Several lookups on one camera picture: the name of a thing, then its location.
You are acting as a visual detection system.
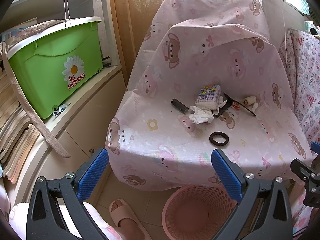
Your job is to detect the small white tube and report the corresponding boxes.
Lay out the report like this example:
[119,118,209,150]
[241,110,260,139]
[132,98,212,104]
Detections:
[252,102,259,113]

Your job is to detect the white thread spool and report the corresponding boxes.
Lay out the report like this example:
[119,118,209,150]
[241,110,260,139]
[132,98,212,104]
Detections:
[243,96,257,106]

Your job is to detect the black hair tie ring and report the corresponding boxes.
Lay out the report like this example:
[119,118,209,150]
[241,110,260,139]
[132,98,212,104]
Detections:
[209,131,230,147]

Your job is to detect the white tissue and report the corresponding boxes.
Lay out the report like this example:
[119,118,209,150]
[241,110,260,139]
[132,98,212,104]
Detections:
[189,106,214,124]
[217,96,228,108]

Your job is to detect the colourful tissue pack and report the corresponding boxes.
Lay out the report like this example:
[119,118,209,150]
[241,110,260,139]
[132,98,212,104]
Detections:
[195,85,221,110]

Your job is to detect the black sachet wrapper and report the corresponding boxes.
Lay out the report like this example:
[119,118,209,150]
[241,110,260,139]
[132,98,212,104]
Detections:
[214,101,233,118]

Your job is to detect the pink plastic waste basket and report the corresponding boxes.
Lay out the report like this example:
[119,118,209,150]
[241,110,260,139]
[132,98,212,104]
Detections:
[162,186,236,240]

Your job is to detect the left foot pink slipper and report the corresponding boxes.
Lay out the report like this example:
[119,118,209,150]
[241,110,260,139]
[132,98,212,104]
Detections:
[109,199,152,240]

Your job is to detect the stack of books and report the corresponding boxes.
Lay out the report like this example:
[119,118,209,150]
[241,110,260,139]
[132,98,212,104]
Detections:
[1,70,40,184]

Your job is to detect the printed strawberry quilt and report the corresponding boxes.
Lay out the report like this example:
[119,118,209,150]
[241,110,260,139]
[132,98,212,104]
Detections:
[279,28,319,143]

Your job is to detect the white cabinet shelf unit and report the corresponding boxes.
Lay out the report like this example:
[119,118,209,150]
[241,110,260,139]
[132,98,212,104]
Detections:
[4,0,126,205]

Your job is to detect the pink cartoon bed sheet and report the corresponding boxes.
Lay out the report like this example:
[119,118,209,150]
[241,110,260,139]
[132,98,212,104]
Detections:
[106,0,315,191]

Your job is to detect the green plastic storage box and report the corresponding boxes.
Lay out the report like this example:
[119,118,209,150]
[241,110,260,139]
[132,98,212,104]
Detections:
[7,16,103,119]

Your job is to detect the wooden door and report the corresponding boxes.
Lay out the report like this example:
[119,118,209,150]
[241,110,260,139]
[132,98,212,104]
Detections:
[110,0,163,83]

